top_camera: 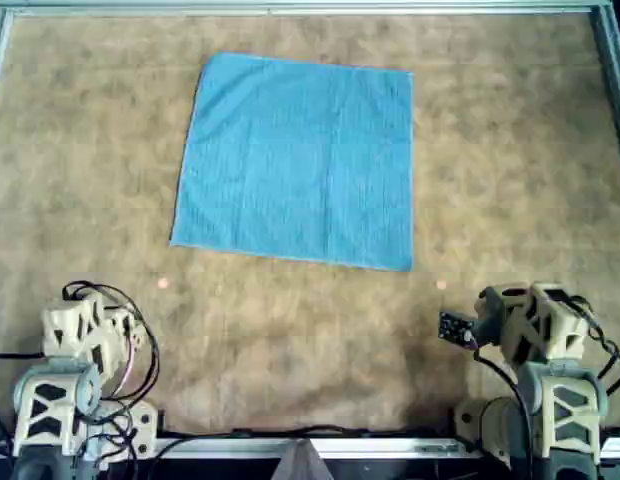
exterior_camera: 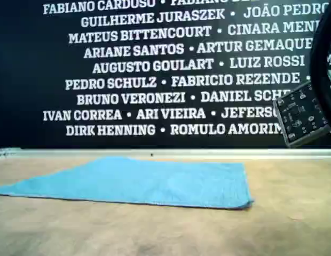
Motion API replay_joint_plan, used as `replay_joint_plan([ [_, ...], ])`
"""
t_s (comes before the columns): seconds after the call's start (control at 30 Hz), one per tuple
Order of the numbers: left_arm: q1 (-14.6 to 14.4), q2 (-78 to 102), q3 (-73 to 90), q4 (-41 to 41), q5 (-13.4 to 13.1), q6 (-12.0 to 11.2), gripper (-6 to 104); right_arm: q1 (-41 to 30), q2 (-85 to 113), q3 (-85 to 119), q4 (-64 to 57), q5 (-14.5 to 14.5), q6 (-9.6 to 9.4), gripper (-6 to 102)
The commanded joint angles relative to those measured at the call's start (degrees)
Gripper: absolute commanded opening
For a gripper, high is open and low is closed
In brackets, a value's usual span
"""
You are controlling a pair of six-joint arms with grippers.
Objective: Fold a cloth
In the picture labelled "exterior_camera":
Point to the blue microfibre cloth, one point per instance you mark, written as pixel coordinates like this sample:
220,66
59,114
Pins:
144,181

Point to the tan fabric table cover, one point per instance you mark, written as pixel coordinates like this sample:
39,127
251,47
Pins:
154,232

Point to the black banner with white names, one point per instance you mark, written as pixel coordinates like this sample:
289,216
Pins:
21,80

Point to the aluminium table frame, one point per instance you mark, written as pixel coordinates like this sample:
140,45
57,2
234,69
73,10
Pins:
181,153

